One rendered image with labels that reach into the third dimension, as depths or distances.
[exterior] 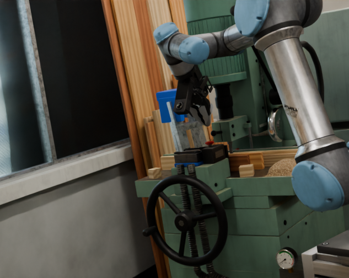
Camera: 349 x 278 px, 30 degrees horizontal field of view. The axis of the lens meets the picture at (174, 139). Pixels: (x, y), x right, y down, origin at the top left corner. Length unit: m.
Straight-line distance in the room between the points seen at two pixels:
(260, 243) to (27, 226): 1.47
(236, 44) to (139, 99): 1.90
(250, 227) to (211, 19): 0.68
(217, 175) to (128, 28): 1.83
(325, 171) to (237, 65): 0.85
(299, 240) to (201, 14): 0.81
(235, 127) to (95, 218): 1.56
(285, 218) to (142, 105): 1.78
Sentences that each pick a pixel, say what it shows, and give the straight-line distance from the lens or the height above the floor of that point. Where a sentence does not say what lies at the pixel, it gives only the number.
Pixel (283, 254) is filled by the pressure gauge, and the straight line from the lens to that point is 2.00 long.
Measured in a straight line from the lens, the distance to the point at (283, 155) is 2.16.
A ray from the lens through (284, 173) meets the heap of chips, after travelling 2.01.
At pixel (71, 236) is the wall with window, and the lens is 3.46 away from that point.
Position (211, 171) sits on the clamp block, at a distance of 2.02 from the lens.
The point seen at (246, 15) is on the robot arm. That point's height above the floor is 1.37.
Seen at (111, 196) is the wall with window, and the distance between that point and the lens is 3.70.
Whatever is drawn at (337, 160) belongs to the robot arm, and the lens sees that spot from 1.43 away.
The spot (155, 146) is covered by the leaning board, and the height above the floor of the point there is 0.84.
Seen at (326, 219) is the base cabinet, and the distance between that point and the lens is 2.42.
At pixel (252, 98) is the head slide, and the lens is 2.28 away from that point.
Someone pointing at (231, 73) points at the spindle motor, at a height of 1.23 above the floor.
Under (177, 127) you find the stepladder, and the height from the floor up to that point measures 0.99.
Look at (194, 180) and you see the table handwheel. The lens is 1.93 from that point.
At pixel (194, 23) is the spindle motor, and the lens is 2.17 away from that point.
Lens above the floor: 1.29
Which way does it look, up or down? 7 degrees down
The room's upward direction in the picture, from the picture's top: 9 degrees counter-clockwise
